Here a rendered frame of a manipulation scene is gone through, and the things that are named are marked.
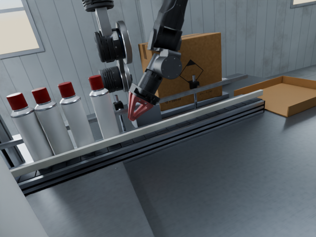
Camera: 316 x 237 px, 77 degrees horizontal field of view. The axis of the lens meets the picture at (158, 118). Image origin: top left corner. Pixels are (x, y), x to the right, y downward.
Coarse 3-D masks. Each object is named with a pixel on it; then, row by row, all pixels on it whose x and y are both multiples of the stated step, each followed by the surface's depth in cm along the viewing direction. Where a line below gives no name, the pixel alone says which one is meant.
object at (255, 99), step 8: (240, 104) 71; (216, 112) 68; (224, 112) 68; (192, 120) 65; (200, 120) 65; (168, 128) 63; (176, 128) 62; (144, 136) 61; (152, 136) 60; (120, 144) 60; (128, 144) 58; (96, 152) 56; (104, 152) 56; (72, 160) 55; (80, 160) 54; (48, 168) 53; (56, 168) 52; (24, 176) 51; (32, 176) 51
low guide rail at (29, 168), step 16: (240, 96) 69; (256, 96) 71; (192, 112) 63; (208, 112) 65; (144, 128) 58; (160, 128) 60; (96, 144) 54; (112, 144) 56; (48, 160) 50; (64, 160) 52; (16, 176) 49
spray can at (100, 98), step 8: (96, 80) 51; (96, 88) 52; (104, 88) 54; (96, 96) 52; (104, 96) 52; (96, 104) 53; (104, 104) 53; (96, 112) 54; (104, 112) 54; (112, 112) 56; (104, 120) 55; (112, 120) 56; (104, 128) 56; (112, 128) 56; (104, 136) 57; (112, 136) 57
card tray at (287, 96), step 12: (264, 84) 94; (276, 84) 97; (288, 84) 95; (300, 84) 90; (312, 84) 85; (264, 96) 86; (276, 96) 84; (288, 96) 82; (300, 96) 80; (312, 96) 78; (276, 108) 74; (288, 108) 66; (300, 108) 69
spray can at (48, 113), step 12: (36, 96) 47; (48, 96) 49; (36, 108) 48; (48, 108) 48; (48, 120) 49; (60, 120) 51; (48, 132) 50; (60, 132) 51; (60, 144) 52; (72, 144) 56
